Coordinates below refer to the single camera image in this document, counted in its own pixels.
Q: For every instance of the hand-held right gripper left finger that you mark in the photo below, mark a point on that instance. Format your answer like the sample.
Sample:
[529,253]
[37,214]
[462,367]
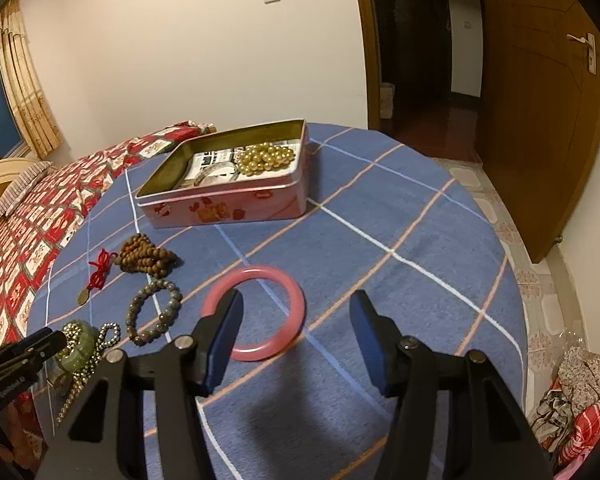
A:
[224,342]

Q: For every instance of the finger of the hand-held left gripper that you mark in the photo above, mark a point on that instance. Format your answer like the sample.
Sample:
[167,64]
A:
[27,350]

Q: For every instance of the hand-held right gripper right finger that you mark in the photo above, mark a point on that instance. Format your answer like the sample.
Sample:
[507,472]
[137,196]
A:
[369,347]

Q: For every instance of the pink bangle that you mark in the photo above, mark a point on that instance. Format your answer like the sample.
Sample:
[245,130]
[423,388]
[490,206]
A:
[290,292]

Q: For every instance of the pink tin box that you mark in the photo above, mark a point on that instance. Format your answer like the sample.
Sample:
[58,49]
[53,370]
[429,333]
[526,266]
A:
[260,205]

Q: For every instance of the bed with red quilt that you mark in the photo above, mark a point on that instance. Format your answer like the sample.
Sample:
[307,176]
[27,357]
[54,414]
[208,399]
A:
[30,240]

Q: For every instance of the blue plaid tablecloth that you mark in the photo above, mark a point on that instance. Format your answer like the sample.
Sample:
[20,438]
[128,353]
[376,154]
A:
[380,220]

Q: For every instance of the striped pillow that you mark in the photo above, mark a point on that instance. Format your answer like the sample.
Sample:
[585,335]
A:
[22,185]

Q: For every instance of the silver bangle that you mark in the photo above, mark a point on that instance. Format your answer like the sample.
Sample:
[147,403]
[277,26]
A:
[219,175]

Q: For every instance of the printed paper card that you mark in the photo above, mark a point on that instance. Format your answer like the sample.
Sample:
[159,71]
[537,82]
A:
[207,161]

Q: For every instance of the grey plaid cloth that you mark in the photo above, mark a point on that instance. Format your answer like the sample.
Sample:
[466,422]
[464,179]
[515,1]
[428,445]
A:
[552,412]

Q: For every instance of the red checked cloth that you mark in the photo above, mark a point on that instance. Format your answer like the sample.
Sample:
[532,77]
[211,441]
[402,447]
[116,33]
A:
[587,430]

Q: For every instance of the window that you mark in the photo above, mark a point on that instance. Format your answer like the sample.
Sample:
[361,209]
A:
[2,105]

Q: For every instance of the woven waste bin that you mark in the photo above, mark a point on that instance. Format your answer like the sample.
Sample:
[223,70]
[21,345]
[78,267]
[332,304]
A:
[387,101]

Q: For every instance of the beige patterned curtain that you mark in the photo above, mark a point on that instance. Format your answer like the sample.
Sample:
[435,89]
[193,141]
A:
[27,80]

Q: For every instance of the brown wooden door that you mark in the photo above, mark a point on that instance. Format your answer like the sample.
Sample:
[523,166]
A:
[530,110]

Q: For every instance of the brown door frame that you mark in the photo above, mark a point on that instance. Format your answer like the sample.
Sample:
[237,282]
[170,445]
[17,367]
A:
[367,35]

